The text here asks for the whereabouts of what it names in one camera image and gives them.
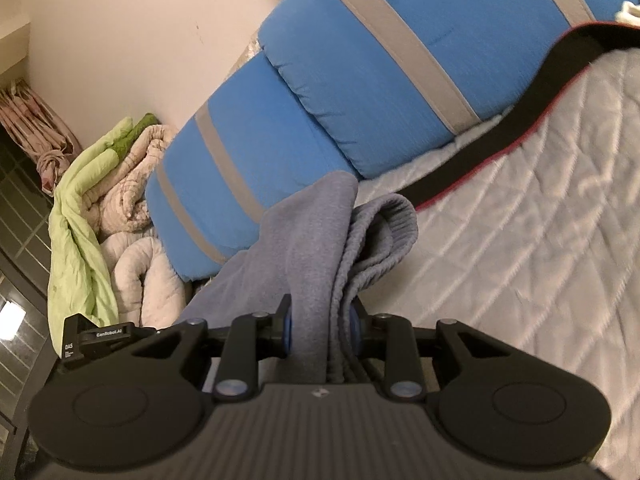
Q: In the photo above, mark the grey quilted bedspread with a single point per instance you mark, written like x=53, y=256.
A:
x=525, y=260

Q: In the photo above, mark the beige fluffy blanket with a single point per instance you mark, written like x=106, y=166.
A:
x=135, y=185

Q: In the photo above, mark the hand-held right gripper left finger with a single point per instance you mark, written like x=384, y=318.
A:
x=287, y=330

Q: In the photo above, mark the blue pillow with grey stripes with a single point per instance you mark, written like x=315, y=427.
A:
x=360, y=60
x=260, y=150

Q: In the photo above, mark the pink patterned bags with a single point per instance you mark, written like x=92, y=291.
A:
x=30, y=120

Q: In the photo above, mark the grey blanket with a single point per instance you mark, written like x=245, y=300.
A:
x=310, y=240

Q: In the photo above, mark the light green blanket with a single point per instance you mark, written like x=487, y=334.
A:
x=75, y=220

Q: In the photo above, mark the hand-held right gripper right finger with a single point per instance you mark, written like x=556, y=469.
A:
x=352, y=332

